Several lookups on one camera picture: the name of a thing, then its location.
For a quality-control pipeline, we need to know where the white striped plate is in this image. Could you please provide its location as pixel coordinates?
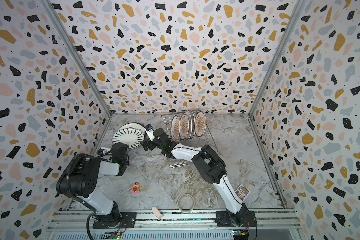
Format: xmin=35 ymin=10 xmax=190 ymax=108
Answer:
xmin=111 ymin=129 xmax=145 ymax=149

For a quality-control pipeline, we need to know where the watermelon pattern plate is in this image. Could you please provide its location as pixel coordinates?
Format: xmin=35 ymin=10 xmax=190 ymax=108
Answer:
xmin=117 ymin=123 xmax=146 ymax=133

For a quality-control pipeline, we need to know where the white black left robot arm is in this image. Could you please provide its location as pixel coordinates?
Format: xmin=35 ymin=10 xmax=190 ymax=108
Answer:
xmin=56 ymin=143 xmax=130 ymax=227

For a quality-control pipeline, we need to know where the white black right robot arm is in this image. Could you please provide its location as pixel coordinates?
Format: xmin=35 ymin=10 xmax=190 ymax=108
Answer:
xmin=142 ymin=124 xmax=258 ymax=228

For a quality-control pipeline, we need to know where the orange sunburst plate front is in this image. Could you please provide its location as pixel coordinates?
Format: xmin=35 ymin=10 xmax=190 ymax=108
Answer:
xmin=171 ymin=116 xmax=180 ymax=141

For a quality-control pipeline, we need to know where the orange sunburst plate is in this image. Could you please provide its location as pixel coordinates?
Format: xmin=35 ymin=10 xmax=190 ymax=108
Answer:
xmin=179 ymin=114 xmax=190 ymax=140
xmin=195 ymin=111 xmax=207 ymax=137
xmin=171 ymin=116 xmax=180 ymax=141

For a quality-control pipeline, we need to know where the orange sunburst plate rear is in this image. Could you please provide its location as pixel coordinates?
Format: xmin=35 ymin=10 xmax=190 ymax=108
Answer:
xmin=195 ymin=111 xmax=207 ymax=137

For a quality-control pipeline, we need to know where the pink toy figure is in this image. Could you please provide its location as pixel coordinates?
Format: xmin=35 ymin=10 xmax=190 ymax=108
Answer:
xmin=130 ymin=182 xmax=142 ymax=194

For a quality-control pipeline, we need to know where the pink eraser block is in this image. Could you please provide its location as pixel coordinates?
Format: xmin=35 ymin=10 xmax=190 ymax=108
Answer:
xmin=152 ymin=207 xmax=163 ymax=221

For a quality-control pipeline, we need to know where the colourful card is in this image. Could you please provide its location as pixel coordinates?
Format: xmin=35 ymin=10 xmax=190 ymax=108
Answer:
xmin=236 ymin=184 xmax=250 ymax=201

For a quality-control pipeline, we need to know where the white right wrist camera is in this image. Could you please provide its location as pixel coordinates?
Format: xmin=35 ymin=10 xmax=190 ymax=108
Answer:
xmin=144 ymin=124 xmax=155 ymax=141

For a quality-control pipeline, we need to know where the stainless wire dish rack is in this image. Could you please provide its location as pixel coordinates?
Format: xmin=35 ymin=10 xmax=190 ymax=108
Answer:
xmin=159 ymin=109 xmax=219 ymax=153

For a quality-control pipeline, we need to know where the clear tape ring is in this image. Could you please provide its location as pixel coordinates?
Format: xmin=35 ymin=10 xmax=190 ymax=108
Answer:
xmin=176 ymin=193 xmax=196 ymax=214

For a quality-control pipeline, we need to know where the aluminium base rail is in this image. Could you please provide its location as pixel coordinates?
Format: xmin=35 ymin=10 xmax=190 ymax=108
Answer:
xmin=45 ymin=209 xmax=305 ymax=240

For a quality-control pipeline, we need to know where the aluminium corner post left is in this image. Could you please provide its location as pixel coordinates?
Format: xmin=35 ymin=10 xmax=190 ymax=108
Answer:
xmin=40 ymin=1 xmax=112 ymax=118

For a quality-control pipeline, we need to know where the aluminium corner post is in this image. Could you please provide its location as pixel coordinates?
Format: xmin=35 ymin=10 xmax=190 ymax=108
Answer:
xmin=40 ymin=1 xmax=112 ymax=118
xmin=249 ymin=0 xmax=306 ymax=119

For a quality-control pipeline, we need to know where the aluminium corner post right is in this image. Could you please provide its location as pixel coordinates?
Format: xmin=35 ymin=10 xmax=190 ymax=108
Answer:
xmin=249 ymin=0 xmax=306 ymax=119

